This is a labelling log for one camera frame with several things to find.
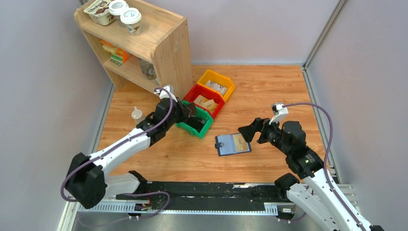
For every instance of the navy blue card holder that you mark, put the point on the navy blue card holder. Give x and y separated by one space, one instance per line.
224 145

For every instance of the red plastic bin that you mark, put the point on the red plastic bin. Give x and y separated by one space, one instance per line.
209 94

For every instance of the clear squeeze bottle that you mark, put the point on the clear squeeze bottle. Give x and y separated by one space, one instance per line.
137 115

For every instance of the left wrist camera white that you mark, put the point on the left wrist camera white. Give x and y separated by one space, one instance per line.
166 91

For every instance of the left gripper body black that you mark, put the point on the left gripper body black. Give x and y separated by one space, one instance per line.
177 118

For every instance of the black bag in green bin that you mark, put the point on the black bag in green bin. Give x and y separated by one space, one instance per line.
196 123

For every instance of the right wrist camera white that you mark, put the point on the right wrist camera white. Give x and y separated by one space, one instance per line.
280 112

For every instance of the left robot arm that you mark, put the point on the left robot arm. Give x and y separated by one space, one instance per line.
88 179

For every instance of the white sachet in yellow bin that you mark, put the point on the white sachet in yellow bin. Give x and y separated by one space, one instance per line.
217 87

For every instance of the white lidded paper cup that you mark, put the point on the white lidded paper cup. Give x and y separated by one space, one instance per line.
116 7

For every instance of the wooden shelf unit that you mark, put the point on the wooden shelf unit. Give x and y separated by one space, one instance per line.
164 42

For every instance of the brown packet left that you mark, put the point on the brown packet left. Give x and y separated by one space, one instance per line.
200 100

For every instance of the green plastic bin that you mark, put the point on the green plastic bin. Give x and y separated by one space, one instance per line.
202 114

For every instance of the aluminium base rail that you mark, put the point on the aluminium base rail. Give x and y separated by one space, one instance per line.
153 197

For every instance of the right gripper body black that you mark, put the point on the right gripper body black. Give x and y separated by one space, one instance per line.
269 133

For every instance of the orange snack package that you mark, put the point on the orange snack package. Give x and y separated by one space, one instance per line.
118 56

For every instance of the yellow plastic bin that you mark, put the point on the yellow plastic bin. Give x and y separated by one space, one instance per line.
211 75

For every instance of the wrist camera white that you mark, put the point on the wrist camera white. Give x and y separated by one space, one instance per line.
280 112
166 91

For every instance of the yellow VIP card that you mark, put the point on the yellow VIP card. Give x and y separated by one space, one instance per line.
240 144
209 105

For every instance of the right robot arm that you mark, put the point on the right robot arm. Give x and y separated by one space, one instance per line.
308 185

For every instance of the glass jar on shelf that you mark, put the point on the glass jar on shelf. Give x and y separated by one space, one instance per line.
147 69

